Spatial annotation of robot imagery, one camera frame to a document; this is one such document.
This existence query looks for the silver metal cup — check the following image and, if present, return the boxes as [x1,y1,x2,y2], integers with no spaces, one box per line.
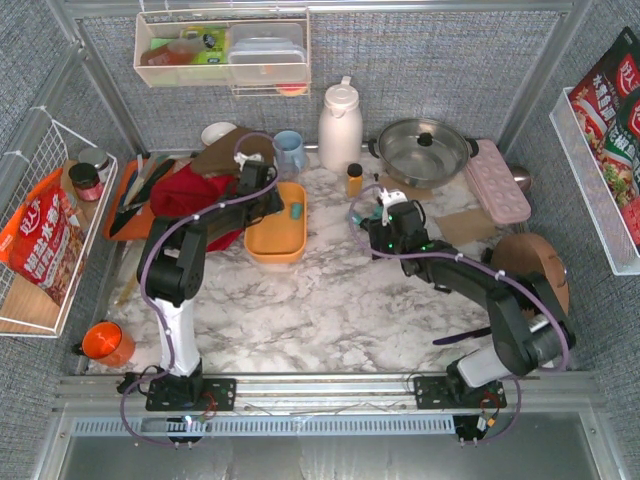
[509,165,533,193]

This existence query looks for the stainless steel pot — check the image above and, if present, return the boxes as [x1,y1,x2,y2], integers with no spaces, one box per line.
[367,119,479,190]

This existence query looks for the cream wall shelf basket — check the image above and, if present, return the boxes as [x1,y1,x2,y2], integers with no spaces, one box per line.
[134,7,311,95]

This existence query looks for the green seasoning packet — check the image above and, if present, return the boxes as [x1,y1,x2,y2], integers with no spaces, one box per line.
[598,88,639,209]

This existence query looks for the amber liquid bottle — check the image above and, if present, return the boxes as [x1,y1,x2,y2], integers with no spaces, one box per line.
[140,39,203,66]

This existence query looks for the red cloth hat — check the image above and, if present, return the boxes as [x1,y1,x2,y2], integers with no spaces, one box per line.
[149,164,250,252]

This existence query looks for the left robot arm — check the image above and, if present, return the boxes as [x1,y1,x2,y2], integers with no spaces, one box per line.
[137,160,284,378]

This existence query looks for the orange translucent cup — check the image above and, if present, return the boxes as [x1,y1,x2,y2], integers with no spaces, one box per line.
[72,321,135,368]

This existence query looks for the cream handle knife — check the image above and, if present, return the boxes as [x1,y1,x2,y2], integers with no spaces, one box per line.
[120,154,155,206]

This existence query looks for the red snack bag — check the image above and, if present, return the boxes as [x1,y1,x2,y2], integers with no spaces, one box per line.
[1,168,85,306]

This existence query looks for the light blue mug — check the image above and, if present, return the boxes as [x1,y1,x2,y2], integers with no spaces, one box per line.
[274,130,308,179]

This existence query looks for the brown olive cloth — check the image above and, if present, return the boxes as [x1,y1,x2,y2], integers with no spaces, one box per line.
[190,127,275,176]

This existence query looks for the pink egg tray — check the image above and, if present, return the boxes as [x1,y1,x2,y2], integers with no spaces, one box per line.
[463,138,531,225]

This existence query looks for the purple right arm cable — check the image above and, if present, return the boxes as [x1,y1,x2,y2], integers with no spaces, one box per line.
[348,183,574,446]

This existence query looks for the silver lid glass jar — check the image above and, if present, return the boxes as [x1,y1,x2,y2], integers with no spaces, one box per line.
[78,147,110,183]

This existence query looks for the black blade kitchen knife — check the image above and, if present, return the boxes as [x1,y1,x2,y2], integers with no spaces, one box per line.
[107,159,176,238]

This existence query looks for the brown cork mat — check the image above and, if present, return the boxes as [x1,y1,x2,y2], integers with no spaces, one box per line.
[379,175,434,202]
[435,209,497,246]

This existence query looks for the red seasoning packet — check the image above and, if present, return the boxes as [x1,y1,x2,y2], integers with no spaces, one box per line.
[568,26,639,150]

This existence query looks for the orange plastic tray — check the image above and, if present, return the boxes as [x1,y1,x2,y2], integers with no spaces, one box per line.
[102,156,176,242]

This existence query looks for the orange storage basket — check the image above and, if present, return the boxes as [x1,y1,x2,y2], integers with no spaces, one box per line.
[244,182,307,264]

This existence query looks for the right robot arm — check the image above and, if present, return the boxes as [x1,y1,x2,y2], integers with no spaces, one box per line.
[360,201,575,405]

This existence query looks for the orange juice bottle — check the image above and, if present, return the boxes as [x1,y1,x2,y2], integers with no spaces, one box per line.
[346,163,363,198]

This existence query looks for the white wire wall basket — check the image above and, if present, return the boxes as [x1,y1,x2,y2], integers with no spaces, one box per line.
[1,118,119,338]

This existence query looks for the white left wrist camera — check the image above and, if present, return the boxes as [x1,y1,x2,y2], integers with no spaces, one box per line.
[234,152,264,170]

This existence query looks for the dark lid glass jar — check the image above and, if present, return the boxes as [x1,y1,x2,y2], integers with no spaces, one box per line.
[68,163,104,202]

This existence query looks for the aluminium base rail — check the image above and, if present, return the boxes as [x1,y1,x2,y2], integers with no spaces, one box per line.
[54,372,516,441]

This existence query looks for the white small bowl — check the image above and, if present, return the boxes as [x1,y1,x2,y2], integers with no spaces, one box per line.
[201,121,237,146]

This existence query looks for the round wooden board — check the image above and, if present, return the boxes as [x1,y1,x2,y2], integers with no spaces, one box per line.
[490,233,570,314]

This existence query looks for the clear plastic food containers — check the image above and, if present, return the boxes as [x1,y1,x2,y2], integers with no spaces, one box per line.
[226,22,307,85]

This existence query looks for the white thermos jug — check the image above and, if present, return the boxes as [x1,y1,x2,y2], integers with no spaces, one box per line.
[318,76,363,173]

